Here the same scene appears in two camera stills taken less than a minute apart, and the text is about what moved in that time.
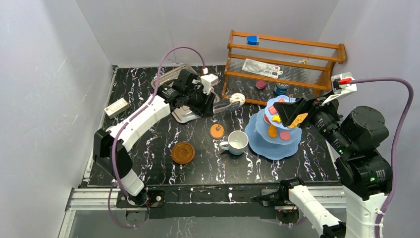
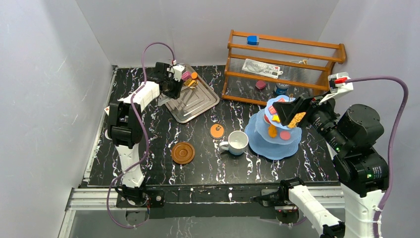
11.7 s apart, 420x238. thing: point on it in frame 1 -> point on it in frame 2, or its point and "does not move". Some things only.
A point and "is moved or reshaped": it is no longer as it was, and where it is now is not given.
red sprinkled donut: x=267 y=119 does not move
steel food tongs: x=225 y=104 is moved or reshaped
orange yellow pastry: x=276 y=118 does not move
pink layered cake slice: x=273 y=110 does not move
